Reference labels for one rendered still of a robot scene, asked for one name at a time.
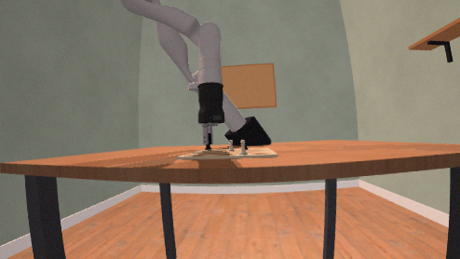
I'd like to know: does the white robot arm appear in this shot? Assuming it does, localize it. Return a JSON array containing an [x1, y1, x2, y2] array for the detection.
[[120, 0, 246, 132]]

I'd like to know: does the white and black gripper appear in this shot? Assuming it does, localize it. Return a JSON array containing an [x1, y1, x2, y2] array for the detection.
[[188, 67, 224, 144]]

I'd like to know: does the brown and cream chessboard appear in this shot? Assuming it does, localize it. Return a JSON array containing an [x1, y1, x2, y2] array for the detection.
[[177, 148, 277, 159]]

